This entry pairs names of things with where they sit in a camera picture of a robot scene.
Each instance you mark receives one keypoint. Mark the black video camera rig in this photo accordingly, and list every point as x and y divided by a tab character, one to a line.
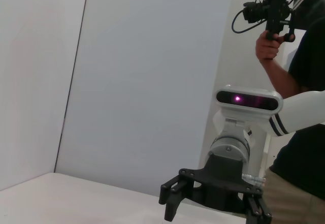
276	8

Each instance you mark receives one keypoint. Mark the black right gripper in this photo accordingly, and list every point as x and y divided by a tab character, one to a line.
223	183

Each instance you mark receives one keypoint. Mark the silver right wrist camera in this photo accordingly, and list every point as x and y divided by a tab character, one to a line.
248	99

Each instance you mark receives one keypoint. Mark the person's hand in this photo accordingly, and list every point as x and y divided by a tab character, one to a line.
265	48

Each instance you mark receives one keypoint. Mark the person's bare forearm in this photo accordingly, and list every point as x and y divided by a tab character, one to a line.
279	79

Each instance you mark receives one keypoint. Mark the person in black shirt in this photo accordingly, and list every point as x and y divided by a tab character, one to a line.
312	56

